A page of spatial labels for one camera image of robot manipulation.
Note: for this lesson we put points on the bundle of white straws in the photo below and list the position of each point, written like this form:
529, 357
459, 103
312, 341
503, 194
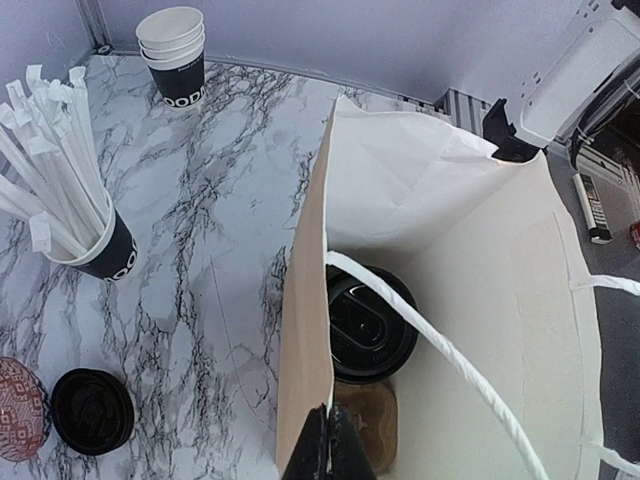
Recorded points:
47, 138

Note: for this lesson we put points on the brown paper bag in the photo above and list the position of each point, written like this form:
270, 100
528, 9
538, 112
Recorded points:
484, 259

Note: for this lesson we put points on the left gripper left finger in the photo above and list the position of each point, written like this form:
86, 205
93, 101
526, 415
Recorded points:
308, 460

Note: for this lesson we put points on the stack of black lids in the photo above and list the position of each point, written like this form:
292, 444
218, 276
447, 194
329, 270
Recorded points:
92, 411

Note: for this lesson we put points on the black coffee cup lid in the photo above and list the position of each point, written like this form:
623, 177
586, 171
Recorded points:
370, 341

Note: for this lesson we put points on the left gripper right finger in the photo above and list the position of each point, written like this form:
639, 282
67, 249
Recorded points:
347, 455

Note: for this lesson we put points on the red soda can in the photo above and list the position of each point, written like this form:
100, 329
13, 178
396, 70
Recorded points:
634, 234

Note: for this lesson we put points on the stack of paper cups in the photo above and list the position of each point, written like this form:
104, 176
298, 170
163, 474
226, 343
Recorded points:
171, 43

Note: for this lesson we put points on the black cup holding straws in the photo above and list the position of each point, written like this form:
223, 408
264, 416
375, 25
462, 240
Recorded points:
113, 256

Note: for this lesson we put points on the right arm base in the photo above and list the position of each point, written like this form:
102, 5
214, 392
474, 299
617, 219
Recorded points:
497, 130

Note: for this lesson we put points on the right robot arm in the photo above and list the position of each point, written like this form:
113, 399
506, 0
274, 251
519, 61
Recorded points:
601, 36

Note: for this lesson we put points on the brown cardboard cup carrier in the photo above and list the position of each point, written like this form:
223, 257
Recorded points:
374, 415

